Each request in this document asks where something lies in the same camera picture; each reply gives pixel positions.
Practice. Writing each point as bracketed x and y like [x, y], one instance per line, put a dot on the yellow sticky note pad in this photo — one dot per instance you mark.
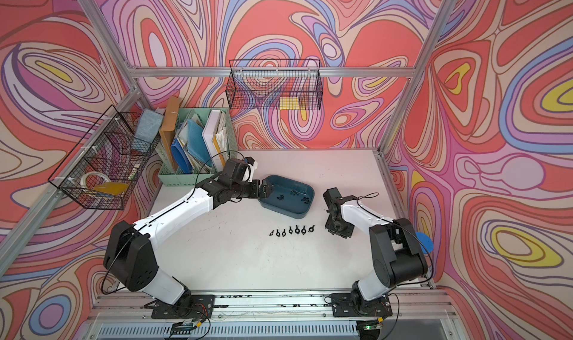
[289, 103]

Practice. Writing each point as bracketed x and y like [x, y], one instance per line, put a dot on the green plastic file organizer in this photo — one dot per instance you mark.
[200, 116]

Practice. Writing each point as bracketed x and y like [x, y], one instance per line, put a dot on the blue folder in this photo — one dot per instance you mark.
[189, 150]

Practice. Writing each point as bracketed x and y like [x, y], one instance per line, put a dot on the black wire basket back wall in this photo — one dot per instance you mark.
[257, 84]

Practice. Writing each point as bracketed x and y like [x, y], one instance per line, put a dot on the clear tube blue cap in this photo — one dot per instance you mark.
[426, 242]

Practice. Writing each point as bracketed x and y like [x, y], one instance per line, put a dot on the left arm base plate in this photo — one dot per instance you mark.
[188, 307]

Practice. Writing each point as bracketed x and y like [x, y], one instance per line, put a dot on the white binder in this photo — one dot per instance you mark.
[215, 139]

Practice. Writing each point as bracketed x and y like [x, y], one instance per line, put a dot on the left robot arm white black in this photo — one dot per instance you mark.
[130, 253]

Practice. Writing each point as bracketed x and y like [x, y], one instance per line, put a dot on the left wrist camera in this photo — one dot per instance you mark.
[251, 166]

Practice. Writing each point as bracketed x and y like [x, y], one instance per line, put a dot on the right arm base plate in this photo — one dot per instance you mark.
[350, 305]

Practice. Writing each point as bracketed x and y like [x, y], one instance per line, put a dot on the grey blue sponge pad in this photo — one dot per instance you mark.
[148, 127]

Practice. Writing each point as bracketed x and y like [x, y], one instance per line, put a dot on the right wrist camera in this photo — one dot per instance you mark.
[332, 198]

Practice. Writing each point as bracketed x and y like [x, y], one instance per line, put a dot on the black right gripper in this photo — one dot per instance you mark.
[345, 233]

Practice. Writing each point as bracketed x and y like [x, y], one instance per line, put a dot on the black wire basket wall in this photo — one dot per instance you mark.
[257, 84]
[108, 146]

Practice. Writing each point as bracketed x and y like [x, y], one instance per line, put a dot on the yellow card in basket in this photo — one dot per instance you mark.
[111, 188]

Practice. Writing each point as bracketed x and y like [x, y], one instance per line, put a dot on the white tape roll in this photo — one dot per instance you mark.
[94, 180]

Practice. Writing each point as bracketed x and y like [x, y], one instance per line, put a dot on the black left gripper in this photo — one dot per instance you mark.
[256, 192]

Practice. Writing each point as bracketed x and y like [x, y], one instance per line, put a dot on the brown cardboard folder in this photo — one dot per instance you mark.
[168, 129]

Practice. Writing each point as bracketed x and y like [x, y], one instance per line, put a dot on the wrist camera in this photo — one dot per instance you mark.
[332, 198]
[251, 166]

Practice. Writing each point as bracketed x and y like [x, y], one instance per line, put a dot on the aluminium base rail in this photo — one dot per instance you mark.
[296, 314]

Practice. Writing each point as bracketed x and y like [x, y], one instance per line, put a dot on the black wire basket left wall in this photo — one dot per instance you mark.
[108, 146]

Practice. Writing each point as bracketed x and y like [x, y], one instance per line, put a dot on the dark teal storage box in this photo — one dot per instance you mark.
[288, 197]

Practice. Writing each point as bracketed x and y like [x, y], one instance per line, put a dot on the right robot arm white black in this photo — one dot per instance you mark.
[397, 254]

